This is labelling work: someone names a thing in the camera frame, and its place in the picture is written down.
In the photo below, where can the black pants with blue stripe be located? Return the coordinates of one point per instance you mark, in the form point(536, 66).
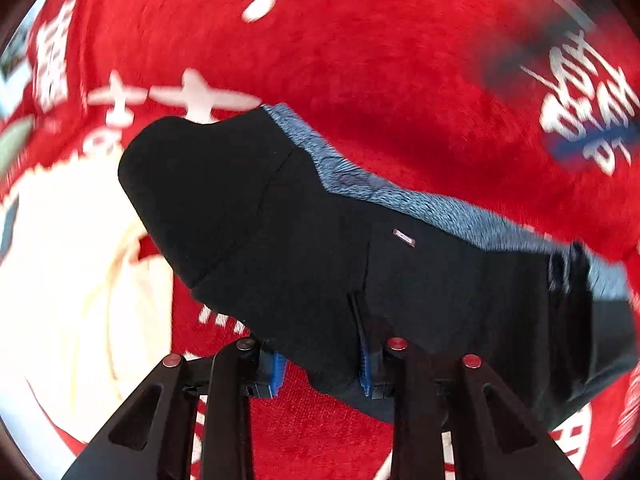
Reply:
point(325, 240)

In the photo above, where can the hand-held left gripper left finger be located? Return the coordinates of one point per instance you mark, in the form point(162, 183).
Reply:
point(277, 372)

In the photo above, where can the white pillow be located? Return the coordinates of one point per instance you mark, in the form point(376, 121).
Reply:
point(14, 145)

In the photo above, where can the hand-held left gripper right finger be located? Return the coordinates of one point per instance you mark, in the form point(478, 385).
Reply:
point(365, 366)

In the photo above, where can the red printed blanket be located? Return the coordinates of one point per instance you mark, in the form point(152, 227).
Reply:
point(400, 60)

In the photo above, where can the cream white garment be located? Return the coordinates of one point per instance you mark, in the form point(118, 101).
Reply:
point(75, 300)

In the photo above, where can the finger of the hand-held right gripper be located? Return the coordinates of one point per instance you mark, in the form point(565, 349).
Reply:
point(585, 145)
point(535, 50)

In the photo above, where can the black smartphone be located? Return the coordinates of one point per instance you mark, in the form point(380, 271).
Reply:
point(7, 230)

